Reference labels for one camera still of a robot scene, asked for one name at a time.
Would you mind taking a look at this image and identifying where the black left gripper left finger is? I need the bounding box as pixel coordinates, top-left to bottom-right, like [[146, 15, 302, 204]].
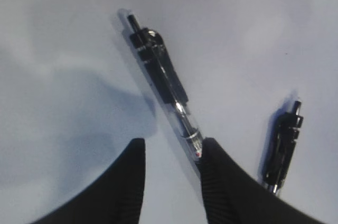
[[36, 138, 145, 223]]

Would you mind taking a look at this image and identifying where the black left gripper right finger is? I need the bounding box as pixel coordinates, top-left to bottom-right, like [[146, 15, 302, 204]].
[[199, 138, 319, 223]]

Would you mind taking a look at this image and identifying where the black gel pen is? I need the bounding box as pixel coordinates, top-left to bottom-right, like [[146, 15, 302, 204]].
[[262, 100, 304, 195], [127, 14, 203, 163]]

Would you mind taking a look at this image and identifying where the black gel pen front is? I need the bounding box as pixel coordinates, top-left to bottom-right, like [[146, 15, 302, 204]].
[[262, 100, 304, 195]]

